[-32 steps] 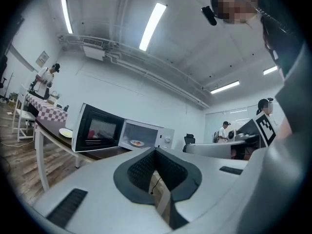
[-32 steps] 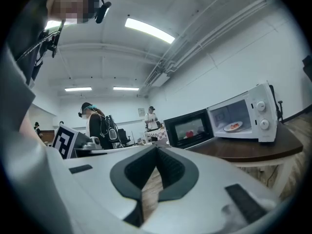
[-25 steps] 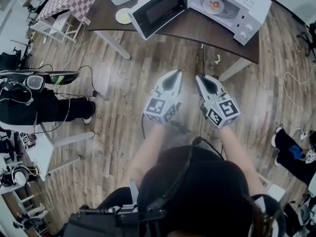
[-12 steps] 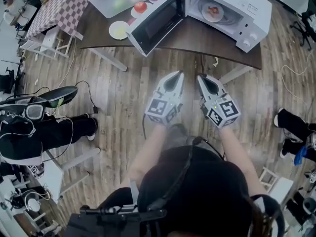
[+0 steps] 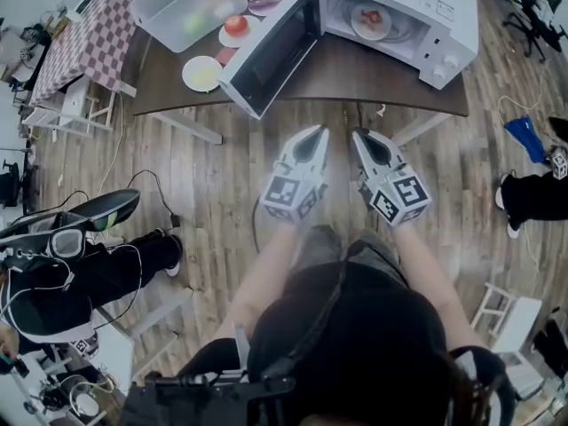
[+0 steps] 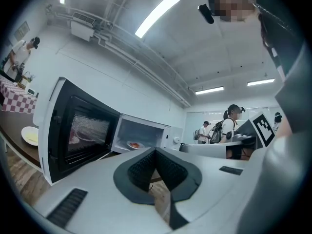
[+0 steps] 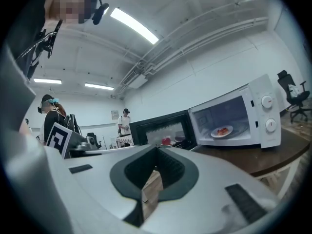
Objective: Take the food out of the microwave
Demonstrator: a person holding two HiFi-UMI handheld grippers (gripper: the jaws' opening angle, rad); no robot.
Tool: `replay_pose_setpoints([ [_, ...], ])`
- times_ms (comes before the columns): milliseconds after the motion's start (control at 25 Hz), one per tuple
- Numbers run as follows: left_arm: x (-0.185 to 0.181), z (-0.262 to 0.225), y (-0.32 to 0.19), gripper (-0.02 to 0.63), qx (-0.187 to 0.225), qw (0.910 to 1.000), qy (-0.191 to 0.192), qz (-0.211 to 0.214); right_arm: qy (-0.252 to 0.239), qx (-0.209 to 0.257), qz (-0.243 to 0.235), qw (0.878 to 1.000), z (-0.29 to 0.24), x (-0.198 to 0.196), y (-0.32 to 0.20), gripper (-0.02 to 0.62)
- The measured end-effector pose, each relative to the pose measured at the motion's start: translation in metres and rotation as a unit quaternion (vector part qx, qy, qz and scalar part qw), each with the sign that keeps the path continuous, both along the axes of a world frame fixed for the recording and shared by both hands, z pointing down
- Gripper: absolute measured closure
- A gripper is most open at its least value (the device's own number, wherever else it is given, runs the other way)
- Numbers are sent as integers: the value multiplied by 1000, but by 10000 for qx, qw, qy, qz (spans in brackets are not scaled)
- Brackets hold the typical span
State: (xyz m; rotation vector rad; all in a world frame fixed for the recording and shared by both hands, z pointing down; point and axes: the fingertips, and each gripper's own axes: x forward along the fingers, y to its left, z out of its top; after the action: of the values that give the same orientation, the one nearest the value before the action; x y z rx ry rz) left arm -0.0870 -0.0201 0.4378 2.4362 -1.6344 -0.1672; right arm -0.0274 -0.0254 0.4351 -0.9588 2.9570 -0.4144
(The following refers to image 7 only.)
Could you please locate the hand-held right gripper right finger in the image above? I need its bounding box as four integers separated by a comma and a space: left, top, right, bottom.
143, 144, 281, 234

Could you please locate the long ceiling light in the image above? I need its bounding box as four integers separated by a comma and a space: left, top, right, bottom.
110, 7, 160, 45
33, 78, 62, 85
84, 82, 115, 91

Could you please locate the black head-mounted camera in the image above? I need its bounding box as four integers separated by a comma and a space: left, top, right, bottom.
86, 0, 110, 25

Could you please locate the person's black clothed torso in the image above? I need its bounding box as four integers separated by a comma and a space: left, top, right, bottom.
4, 0, 63, 80

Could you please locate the large black office chair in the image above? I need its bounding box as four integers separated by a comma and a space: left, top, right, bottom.
277, 70, 311, 124

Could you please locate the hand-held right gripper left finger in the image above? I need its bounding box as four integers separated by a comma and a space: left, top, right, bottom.
44, 144, 158, 234

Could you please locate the person's head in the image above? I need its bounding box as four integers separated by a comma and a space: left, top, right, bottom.
44, 0, 98, 25

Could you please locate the white plate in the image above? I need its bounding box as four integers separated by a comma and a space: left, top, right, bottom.
210, 125, 234, 138

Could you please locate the brown table with white legs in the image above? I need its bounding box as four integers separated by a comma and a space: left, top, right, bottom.
189, 127, 312, 200

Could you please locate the white cloth on chair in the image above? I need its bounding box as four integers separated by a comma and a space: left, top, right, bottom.
288, 84, 300, 98

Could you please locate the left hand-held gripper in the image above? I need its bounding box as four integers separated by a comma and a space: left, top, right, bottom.
45, 121, 98, 159

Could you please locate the white microwave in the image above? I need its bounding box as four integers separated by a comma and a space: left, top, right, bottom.
128, 74, 282, 151

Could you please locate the table with checkered cloth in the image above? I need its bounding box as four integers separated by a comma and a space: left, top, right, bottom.
116, 134, 134, 148

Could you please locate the white ceiling air conditioner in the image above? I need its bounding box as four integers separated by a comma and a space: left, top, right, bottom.
121, 70, 149, 90

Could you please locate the small black office chair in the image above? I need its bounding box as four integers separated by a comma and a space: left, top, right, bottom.
87, 132, 103, 149

